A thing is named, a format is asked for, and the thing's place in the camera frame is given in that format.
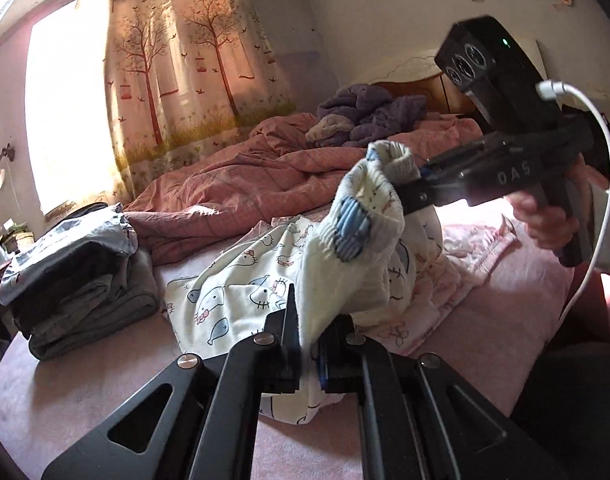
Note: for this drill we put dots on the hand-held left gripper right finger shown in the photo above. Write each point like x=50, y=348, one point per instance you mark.
x=335, y=360

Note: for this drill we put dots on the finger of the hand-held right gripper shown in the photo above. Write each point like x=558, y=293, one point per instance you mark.
x=455, y=160
x=430, y=195

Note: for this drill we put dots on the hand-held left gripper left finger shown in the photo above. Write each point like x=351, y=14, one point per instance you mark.
x=285, y=350

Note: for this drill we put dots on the white cat print pants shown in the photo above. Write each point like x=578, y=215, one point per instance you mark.
x=235, y=285

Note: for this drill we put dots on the person's right hand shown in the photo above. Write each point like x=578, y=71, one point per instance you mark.
x=532, y=220

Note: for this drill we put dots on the pink printed garment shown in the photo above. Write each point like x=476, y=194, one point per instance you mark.
x=465, y=260

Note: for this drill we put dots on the wooden bed headboard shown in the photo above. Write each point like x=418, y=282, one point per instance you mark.
x=425, y=80

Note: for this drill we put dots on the purple fleece robe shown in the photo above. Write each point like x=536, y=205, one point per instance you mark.
x=375, y=115

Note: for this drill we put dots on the grey folded garment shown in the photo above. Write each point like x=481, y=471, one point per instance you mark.
x=115, y=310

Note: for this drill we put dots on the pink duvet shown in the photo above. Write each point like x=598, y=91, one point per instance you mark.
x=225, y=185

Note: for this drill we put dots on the pink bedsheet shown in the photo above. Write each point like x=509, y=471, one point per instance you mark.
x=110, y=400

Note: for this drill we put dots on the dark folded garment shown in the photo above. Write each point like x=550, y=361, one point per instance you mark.
x=75, y=285

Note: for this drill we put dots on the black bag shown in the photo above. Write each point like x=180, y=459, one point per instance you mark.
x=87, y=210

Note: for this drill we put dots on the person's dark trousers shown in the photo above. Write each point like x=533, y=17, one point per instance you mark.
x=575, y=410

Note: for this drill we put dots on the tree print curtain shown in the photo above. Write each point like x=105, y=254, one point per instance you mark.
x=185, y=70

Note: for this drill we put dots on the bright window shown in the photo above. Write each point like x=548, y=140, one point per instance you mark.
x=70, y=110

